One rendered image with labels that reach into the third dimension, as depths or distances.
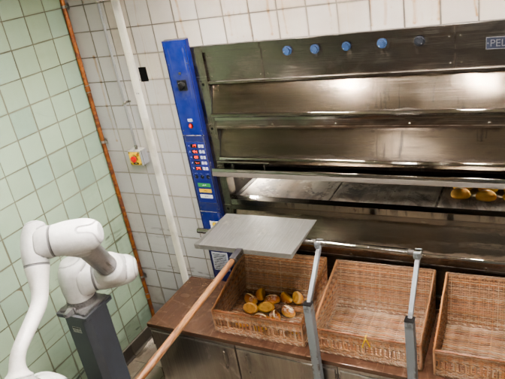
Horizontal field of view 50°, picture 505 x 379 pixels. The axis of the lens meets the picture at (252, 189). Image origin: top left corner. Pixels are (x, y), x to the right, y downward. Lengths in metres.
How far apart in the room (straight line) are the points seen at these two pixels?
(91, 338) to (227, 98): 1.46
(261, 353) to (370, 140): 1.29
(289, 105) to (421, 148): 0.70
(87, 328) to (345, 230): 1.47
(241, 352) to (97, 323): 0.81
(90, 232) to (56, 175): 1.23
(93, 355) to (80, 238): 0.98
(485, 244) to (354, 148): 0.80
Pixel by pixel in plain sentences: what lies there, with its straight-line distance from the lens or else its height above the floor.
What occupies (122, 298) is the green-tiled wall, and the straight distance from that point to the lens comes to 4.00.
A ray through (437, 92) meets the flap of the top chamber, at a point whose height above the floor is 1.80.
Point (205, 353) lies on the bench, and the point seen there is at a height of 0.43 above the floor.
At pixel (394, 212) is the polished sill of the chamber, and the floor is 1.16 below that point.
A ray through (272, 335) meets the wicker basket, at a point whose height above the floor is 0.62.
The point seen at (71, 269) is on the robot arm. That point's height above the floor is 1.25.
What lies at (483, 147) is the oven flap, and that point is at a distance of 2.72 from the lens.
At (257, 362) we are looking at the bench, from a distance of 3.16.
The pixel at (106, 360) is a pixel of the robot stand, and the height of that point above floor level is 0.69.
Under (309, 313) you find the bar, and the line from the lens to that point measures 2.68.
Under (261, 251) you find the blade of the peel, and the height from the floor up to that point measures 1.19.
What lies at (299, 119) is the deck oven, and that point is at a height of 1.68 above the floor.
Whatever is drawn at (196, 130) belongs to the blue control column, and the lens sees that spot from 3.18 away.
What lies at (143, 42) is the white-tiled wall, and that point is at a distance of 3.26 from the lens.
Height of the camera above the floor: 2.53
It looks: 24 degrees down
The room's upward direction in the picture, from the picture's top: 10 degrees counter-clockwise
